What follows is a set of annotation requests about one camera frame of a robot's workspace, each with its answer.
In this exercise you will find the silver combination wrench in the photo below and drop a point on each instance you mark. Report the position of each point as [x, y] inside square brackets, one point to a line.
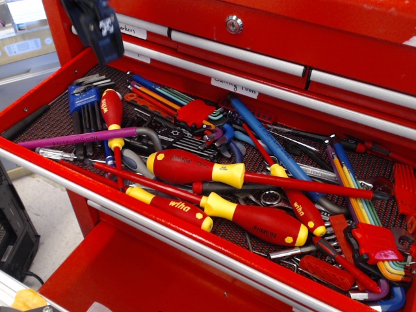
[268, 198]

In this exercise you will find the large red yellow screwdriver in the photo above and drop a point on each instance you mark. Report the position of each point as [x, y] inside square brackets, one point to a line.
[178, 166]

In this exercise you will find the yellow sponge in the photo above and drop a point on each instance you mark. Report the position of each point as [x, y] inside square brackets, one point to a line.
[28, 299]

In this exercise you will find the black computer case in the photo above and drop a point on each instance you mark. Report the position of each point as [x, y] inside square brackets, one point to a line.
[19, 239]

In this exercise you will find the red bit holder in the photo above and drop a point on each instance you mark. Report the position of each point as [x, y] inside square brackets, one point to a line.
[335, 276]

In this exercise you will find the white label markers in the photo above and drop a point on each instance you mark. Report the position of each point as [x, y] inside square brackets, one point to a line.
[133, 31]

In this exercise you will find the cardboard box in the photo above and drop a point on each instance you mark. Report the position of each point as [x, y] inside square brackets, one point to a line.
[26, 45]

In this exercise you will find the small red yellow screwdriver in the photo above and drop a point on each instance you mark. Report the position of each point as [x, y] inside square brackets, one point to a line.
[112, 112]

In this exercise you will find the black torx key set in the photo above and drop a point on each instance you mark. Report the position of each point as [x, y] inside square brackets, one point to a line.
[171, 137]

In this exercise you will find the grey blue handle screwdriver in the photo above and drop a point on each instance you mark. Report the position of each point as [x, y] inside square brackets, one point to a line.
[135, 163]

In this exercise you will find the red yellow screwdriver right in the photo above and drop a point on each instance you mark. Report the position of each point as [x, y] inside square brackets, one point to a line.
[303, 208]

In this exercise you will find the rainbow Allen key set right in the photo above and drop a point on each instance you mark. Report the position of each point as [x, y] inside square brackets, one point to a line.
[374, 245]

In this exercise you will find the red key holder right edge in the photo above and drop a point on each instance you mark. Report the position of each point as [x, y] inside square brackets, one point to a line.
[404, 189]

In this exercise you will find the silver drawer lock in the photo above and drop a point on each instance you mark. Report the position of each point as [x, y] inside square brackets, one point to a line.
[234, 24]

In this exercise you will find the black rod drawer left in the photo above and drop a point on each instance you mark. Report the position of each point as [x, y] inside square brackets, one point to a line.
[21, 125]

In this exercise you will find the red black small screwdriver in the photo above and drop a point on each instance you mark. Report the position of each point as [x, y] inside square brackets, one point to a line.
[325, 247]

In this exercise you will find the rainbow allen key set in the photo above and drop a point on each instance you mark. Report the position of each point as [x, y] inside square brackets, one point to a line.
[374, 245]
[193, 113]

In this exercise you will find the rainbow Allen key set left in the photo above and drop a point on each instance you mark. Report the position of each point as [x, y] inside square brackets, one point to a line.
[193, 113]

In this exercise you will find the violet Allen key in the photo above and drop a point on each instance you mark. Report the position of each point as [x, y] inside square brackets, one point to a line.
[94, 137]

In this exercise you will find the red yellow wiha screwdriver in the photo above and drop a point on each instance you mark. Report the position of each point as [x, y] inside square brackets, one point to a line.
[181, 209]

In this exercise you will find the blue Allen key holder set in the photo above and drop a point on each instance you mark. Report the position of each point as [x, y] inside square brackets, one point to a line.
[84, 96]

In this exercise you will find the long blue Allen key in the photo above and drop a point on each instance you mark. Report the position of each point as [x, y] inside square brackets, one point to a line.
[279, 152]

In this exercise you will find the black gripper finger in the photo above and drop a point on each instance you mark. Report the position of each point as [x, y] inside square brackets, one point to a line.
[97, 26]

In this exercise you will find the white label cutting tools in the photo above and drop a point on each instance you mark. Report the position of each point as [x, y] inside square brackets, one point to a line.
[232, 87]

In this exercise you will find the clear handle small screwdriver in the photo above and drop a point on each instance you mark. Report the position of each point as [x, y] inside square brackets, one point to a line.
[62, 155]

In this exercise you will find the long red yellow screwdriver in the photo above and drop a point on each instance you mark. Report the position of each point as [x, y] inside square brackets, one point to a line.
[271, 225]

